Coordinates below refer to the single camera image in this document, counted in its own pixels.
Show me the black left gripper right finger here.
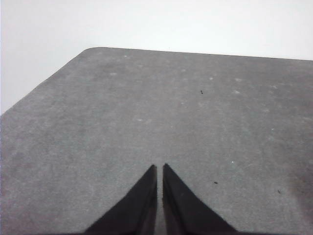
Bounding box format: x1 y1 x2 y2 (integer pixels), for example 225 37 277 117
162 163 240 235

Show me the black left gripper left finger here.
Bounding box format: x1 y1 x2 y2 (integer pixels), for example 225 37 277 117
84 164 157 235

